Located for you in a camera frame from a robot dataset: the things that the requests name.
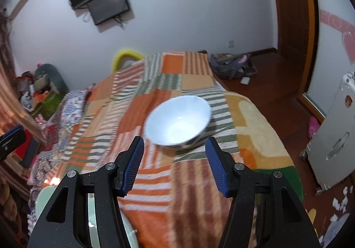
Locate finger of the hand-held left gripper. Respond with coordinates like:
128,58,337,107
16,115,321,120
0,125,27,160

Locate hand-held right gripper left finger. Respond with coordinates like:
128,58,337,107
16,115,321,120
26,135,145,248

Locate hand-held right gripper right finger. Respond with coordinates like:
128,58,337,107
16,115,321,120
205,136,319,248

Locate white bowl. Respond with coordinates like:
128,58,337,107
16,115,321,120
144,95,212,150

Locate large white plate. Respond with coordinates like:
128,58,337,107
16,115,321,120
86,192,138,248

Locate red box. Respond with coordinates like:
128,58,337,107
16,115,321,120
11,130,35,165

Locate orange striped patchwork blanket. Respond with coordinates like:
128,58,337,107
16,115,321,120
46,51,242,248

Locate orange green fleece blanket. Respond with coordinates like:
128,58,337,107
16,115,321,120
223,92,303,210

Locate green cardboard box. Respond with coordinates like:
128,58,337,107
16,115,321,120
30,92,64,118

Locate pale green plate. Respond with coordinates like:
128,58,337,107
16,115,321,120
35,185,97,248

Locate patterned checkered quilt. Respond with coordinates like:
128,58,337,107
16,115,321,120
26,88,93,190

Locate grey bag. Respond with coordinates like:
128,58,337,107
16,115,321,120
209,53,258,80

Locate pink slippers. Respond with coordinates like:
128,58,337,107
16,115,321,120
307,116,320,139

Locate yellow padded hoop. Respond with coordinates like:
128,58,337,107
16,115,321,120
111,48,145,73

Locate white fridge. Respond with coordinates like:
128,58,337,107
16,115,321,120
299,70,355,190

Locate white paper scraps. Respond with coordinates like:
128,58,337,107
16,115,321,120
330,185,350,222

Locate brown wooden door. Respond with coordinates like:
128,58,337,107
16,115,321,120
266,0,319,121

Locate small black wall monitor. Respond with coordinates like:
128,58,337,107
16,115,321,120
88,0,131,26

